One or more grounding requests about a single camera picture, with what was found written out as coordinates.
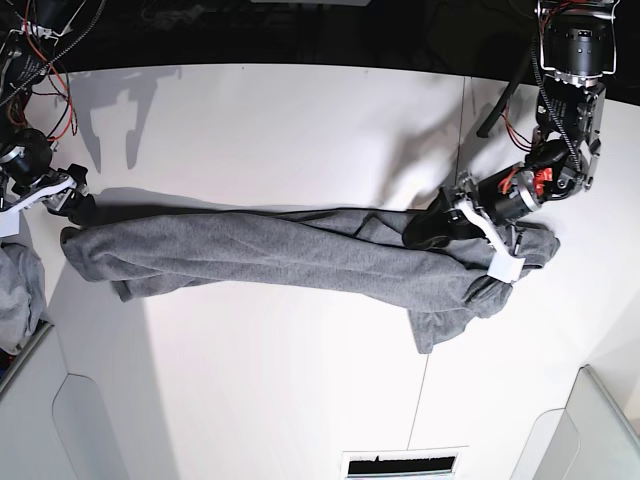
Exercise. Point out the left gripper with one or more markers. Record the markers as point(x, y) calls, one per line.
point(503, 199)

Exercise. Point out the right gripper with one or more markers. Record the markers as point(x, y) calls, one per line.
point(28, 178)

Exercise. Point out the dark grey t-shirt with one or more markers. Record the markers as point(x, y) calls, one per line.
point(348, 250)

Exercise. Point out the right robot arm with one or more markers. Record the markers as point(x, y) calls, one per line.
point(35, 40)

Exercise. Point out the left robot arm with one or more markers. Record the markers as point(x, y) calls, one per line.
point(573, 49)

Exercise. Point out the light grey clothes pile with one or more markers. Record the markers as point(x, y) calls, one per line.
point(23, 299)

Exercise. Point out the left white bin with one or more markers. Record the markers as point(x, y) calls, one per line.
point(54, 424)

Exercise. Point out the white bin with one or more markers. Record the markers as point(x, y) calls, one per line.
point(589, 438)
point(54, 424)

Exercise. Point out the right white bin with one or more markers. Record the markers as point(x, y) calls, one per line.
point(589, 438)

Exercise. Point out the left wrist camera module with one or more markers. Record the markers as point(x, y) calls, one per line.
point(505, 268)

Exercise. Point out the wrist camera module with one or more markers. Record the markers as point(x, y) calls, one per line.
point(9, 223)
point(505, 268)

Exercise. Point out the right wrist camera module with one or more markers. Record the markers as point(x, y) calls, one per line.
point(9, 223)

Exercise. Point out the white table cable slot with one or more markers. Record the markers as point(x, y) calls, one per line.
point(412, 464)

